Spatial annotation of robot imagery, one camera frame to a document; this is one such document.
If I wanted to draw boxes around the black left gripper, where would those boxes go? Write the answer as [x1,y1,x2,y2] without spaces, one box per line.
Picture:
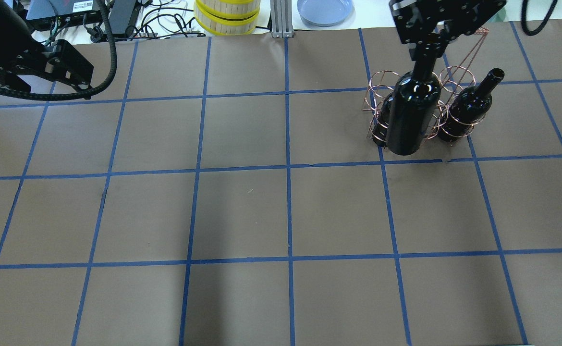
[0,0,94,100]

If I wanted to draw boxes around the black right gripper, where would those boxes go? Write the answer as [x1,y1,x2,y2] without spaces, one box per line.
[389,0,507,62]

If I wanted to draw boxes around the dark green wine bottle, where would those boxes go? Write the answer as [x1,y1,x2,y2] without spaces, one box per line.
[386,57,442,156]

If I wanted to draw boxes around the dark wine bottle in basket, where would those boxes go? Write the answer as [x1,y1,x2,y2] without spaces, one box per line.
[371,93,394,147]

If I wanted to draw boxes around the blue plate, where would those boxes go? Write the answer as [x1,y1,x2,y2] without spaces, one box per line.
[296,0,354,27]

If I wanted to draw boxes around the black power adapter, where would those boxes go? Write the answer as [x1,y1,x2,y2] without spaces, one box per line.
[108,0,141,41]

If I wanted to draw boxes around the yellow round bamboo steamer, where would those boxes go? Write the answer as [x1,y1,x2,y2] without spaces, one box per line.
[193,0,261,36]

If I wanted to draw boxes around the black ribbed cable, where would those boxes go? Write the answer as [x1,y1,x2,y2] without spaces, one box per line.
[0,0,118,101]

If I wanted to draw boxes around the copper wire wine basket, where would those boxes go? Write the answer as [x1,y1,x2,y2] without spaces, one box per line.
[362,27,490,148]

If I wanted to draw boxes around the aluminium frame post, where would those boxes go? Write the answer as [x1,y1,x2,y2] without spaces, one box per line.
[270,0,294,38]

